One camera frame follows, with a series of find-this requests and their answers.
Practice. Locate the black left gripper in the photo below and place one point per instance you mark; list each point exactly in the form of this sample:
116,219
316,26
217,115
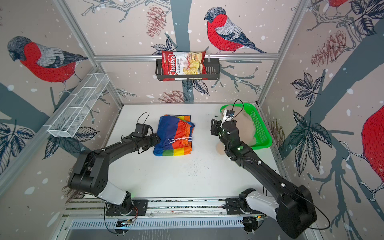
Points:
156,139

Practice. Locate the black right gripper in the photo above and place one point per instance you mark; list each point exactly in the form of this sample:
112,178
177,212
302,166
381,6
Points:
216,128

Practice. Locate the beige shorts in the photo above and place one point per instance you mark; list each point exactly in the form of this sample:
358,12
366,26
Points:
246,127

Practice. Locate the rainbow striped shorts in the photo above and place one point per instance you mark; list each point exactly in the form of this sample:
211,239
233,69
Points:
176,136

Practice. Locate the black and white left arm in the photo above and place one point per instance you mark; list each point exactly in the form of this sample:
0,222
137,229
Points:
90,174

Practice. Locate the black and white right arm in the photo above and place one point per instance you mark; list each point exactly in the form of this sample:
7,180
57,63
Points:
291,206

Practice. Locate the green plastic tray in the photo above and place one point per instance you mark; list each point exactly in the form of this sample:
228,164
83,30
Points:
263,138

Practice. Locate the red cassava chips bag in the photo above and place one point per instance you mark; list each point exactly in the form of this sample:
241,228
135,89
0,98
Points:
175,64

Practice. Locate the black wire basket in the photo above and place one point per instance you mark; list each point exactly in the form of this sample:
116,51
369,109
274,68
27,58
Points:
212,68

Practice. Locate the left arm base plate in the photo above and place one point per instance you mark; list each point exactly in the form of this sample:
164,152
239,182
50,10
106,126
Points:
141,207

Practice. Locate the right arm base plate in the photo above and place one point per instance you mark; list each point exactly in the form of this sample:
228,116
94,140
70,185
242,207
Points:
232,207

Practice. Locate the aluminium horizontal frame bar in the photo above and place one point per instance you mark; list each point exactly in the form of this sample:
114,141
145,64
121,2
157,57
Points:
149,58

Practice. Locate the white wire mesh shelf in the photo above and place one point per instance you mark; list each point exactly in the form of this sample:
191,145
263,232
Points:
81,102

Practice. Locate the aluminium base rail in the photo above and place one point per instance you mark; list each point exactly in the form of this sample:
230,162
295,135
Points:
209,207

